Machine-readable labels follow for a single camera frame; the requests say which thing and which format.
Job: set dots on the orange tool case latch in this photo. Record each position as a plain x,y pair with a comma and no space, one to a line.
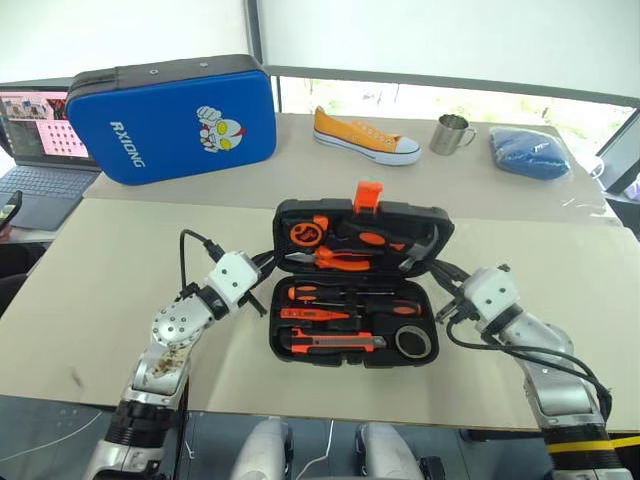
367,197

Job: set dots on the blue cartoon print case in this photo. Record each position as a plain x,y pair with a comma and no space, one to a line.
170,130

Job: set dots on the black electrical tape roll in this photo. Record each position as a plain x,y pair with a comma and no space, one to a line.
400,342

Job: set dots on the purple object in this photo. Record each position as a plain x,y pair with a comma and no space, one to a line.
635,190

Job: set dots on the grey laptop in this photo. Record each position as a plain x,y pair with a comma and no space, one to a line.
40,185

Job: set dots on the black orange utility knife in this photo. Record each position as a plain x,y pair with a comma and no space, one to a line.
325,341

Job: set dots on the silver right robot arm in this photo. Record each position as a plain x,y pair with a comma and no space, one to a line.
550,365

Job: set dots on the yellow canvas sneaker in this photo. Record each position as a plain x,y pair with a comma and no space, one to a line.
365,140

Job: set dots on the grey window frame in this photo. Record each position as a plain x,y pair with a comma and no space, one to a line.
425,79

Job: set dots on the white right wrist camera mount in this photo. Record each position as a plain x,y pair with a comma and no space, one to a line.
492,295

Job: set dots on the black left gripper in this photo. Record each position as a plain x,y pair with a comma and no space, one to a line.
255,285

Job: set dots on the black smartphone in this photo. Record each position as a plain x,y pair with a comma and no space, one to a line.
10,209

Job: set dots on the black plastic tool case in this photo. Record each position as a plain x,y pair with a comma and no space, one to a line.
350,357

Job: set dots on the stainless steel mug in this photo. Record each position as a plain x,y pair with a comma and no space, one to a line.
446,136

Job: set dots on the blue cloth in plastic bag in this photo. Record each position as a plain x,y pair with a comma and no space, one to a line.
530,155

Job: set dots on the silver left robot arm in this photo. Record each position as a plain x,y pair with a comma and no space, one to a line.
165,345

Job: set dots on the silver rounded robot knee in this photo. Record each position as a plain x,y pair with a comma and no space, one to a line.
262,450
387,452

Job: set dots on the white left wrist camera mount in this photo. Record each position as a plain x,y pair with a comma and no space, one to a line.
232,275

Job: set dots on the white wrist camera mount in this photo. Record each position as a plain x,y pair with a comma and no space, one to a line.
232,275
492,295

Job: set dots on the black framed monitor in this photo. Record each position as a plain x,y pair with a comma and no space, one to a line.
622,157

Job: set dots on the orange black tape measure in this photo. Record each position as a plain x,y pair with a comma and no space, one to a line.
306,234

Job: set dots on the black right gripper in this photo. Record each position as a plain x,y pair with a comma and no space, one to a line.
460,307

